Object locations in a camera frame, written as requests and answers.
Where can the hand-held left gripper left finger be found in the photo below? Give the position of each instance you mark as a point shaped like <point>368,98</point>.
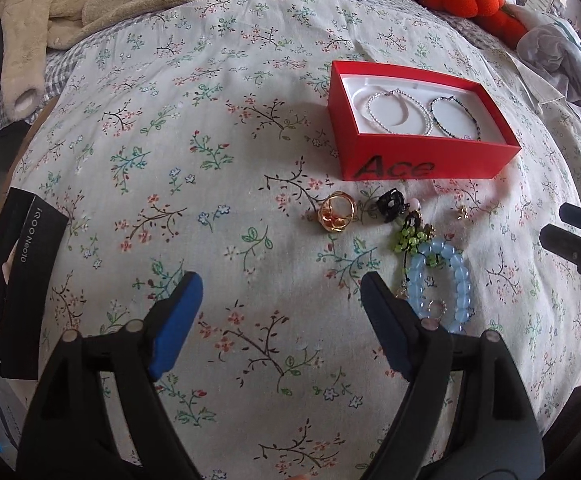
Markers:
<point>183,320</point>

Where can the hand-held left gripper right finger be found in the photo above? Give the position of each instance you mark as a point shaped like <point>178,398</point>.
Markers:
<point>385,320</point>

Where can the black hair clip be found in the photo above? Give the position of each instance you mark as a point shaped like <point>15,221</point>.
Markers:
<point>389,204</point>

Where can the red cardboard box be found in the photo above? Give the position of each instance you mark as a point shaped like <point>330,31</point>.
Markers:
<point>395,160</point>

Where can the floral bed sheet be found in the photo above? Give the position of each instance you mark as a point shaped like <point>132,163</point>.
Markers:
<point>220,160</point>

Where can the pile of light clothes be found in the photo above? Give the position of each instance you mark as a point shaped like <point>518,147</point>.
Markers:
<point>565,55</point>

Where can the black phone box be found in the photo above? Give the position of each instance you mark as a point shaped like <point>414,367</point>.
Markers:
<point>15,280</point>

